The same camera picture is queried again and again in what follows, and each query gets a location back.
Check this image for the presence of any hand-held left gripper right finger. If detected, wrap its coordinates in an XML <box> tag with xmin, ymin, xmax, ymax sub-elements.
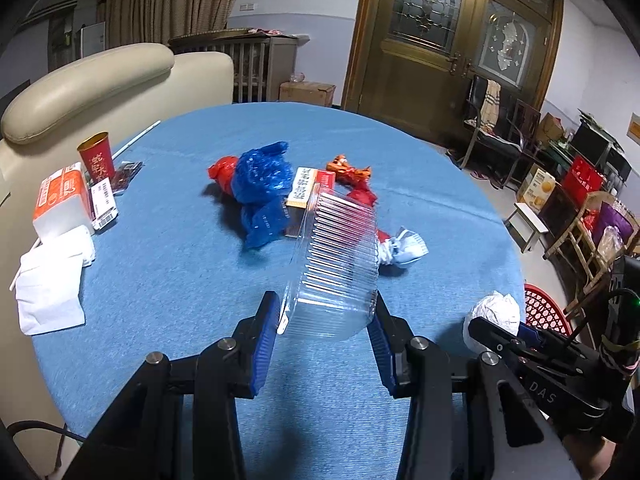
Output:
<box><xmin>366</xmin><ymin>291</ymin><xmax>583</xmax><ymax>480</ymax></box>

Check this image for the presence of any white barcode label box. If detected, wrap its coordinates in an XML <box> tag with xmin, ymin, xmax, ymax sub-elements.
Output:
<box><xmin>89</xmin><ymin>178</ymin><xmax>119</xmax><ymax>232</ymax></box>

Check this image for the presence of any red paper cup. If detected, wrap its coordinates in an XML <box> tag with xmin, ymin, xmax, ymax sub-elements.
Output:
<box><xmin>76</xmin><ymin>131</ymin><xmax>116</xmax><ymax>183</ymax></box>

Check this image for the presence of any white paper napkin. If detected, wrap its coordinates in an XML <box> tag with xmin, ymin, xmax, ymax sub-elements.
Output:
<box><xmin>15</xmin><ymin>255</ymin><xmax>86</xmax><ymax>336</ymax></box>

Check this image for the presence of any red gift bag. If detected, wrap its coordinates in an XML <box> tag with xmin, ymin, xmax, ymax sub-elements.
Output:
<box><xmin>560</xmin><ymin>156</ymin><xmax>608</xmax><ymax>206</ymax></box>

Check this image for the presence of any black cable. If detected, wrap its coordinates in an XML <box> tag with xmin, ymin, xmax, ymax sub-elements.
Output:
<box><xmin>5</xmin><ymin>420</ymin><xmax>87</xmax><ymax>445</ymax></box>

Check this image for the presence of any yellow printed carton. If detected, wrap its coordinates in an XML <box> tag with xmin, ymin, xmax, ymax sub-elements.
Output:
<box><xmin>515</xmin><ymin>167</ymin><xmax>557</xmax><ymax>213</ymax></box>

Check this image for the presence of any beige leather sofa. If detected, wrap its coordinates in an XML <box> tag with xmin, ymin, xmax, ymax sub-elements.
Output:
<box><xmin>0</xmin><ymin>42</ymin><xmax>236</xmax><ymax>478</ymax></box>

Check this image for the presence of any red white cardboard box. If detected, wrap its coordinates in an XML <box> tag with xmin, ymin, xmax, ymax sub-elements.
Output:
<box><xmin>285</xmin><ymin>166</ymin><xmax>337</xmax><ymax>209</ymax></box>

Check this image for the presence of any blue plastic bag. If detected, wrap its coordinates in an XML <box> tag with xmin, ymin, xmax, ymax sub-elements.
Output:
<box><xmin>231</xmin><ymin>141</ymin><xmax>296</xmax><ymax>251</ymax></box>

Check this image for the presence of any white thin stick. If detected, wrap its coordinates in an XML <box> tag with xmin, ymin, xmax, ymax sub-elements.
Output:
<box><xmin>112</xmin><ymin>120</ymin><xmax>162</xmax><ymax>157</ymax></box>

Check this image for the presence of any light wooden armchair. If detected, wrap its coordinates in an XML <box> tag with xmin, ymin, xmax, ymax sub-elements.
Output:
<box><xmin>545</xmin><ymin>190</ymin><xmax>640</xmax><ymax>301</ymax></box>

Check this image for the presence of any wooden glass panel door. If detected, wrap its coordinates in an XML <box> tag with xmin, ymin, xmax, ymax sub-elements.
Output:
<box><xmin>342</xmin><ymin>0</ymin><xmax>566</xmax><ymax>145</ymax></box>

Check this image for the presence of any red plastic basket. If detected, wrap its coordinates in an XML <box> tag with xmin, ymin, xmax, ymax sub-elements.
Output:
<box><xmin>524</xmin><ymin>283</ymin><xmax>573</xmax><ymax>338</ymax></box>

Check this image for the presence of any dark chair with scarf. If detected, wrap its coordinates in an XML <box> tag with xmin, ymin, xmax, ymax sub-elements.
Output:
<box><xmin>457</xmin><ymin>75</ymin><xmax>526</xmax><ymax>186</ymax></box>

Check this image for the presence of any white paper ball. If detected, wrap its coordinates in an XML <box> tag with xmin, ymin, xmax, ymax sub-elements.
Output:
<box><xmin>462</xmin><ymin>291</ymin><xmax>522</xmax><ymax>353</ymax></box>

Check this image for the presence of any dark foil packet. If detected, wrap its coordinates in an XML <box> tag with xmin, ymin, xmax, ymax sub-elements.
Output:
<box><xmin>111</xmin><ymin>161</ymin><xmax>143</xmax><ymax>195</ymax></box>

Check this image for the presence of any dark wooden chair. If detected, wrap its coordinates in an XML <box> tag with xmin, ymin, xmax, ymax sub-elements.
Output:
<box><xmin>505</xmin><ymin>100</ymin><xmax>543</xmax><ymax>162</ymax></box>

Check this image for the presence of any white low stool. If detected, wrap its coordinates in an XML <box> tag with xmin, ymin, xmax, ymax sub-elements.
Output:
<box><xmin>505</xmin><ymin>202</ymin><xmax>551</xmax><ymax>253</ymax></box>

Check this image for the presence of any white folded tissue stack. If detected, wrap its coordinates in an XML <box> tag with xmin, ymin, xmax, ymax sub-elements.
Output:
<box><xmin>20</xmin><ymin>225</ymin><xmax>97</xmax><ymax>268</ymax></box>

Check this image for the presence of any white blue crumpled wrapper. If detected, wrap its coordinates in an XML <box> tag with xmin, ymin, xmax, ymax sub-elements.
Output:
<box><xmin>376</xmin><ymin>226</ymin><xmax>430</xmax><ymax>267</ymax></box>

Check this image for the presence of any brown cardboard box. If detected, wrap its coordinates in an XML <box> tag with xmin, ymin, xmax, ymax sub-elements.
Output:
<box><xmin>279</xmin><ymin>81</ymin><xmax>337</xmax><ymax>107</ymax></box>

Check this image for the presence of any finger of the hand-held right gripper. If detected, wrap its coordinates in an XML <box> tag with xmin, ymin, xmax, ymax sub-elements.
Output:
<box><xmin>467</xmin><ymin>316</ymin><xmax>621</xmax><ymax>433</ymax></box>
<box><xmin>517</xmin><ymin>322</ymin><xmax>601</xmax><ymax>367</ymax></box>

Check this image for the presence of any white board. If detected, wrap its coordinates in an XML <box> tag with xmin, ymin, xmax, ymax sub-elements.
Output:
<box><xmin>80</xmin><ymin>22</ymin><xmax>107</xmax><ymax>57</ymax></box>

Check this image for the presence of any orange wrapper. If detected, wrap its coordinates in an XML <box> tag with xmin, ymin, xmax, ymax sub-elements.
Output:
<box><xmin>326</xmin><ymin>157</ymin><xmax>373</xmax><ymax>183</ymax></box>

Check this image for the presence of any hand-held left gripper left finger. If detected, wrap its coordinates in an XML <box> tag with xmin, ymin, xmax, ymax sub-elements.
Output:
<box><xmin>65</xmin><ymin>290</ymin><xmax>282</xmax><ymax>480</ymax></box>

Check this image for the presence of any purple bag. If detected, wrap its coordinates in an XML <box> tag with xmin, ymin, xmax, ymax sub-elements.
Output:
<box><xmin>597</xmin><ymin>202</ymin><xmax>636</xmax><ymax>241</ymax></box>

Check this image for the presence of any red crumpled wrapper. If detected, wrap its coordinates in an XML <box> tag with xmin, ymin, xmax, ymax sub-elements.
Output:
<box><xmin>345</xmin><ymin>182</ymin><xmax>377</xmax><ymax>207</ymax></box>

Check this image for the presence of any orange white tissue pack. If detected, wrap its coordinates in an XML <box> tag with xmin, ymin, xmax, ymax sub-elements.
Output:
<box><xmin>32</xmin><ymin>162</ymin><xmax>96</xmax><ymax>241</ymax></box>

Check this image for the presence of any wooden slatted radiator cabinet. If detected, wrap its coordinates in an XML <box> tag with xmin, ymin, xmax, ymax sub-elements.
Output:
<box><xmin>167</xmin><ymin>30</ymin><xmax>311</xmax><ymax>106</ymax></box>

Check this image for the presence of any clear ribbed plastic container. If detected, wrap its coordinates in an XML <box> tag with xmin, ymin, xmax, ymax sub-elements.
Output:
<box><xmin>277</xmin><ymin>183</ymin><xmax>381</xmax><ymax>342</ymax></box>

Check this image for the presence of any red plastic bag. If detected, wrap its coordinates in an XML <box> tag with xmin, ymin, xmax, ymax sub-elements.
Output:
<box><xmin>207</xmin><ymin>156</ymin><xmax>241</xmax><ymax>201</ymax></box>

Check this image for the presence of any black monitor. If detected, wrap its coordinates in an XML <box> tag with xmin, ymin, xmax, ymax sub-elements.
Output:
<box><xmin>570</xmin><ymin>122</ymin><xmax>633</xmax><ymax>181</ymax></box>

